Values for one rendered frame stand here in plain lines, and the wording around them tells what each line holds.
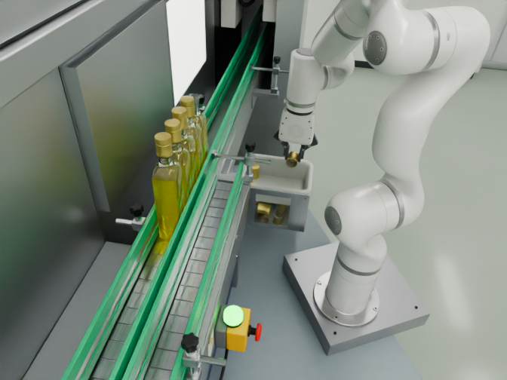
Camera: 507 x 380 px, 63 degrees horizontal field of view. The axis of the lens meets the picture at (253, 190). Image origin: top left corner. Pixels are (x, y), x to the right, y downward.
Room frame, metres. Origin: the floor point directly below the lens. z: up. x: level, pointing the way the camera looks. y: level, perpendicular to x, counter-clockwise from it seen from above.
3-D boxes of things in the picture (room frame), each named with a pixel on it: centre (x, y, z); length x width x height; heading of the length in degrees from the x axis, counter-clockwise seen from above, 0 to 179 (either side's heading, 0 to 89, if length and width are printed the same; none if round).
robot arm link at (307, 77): (1.06, -0.12, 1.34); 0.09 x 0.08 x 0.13; 114
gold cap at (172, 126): (0.78, 0.19, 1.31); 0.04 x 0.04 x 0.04
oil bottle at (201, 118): (0.96, 0.17, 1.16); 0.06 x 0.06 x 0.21; 84
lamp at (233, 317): (0.52, 0.03, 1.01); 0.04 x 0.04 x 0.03
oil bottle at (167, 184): (0.73, 0.19, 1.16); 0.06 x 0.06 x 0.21; 84
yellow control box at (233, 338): (0.52, 0.03, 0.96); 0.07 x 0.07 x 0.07; 83
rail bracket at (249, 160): (0.96, 0.04, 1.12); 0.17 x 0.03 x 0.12; 83
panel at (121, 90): (1.13, 0.28, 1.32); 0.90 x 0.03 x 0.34; 173
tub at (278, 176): (1.06, -0.07, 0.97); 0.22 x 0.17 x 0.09; 83
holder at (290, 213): (1.06, -0.05, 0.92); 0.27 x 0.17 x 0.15; 83
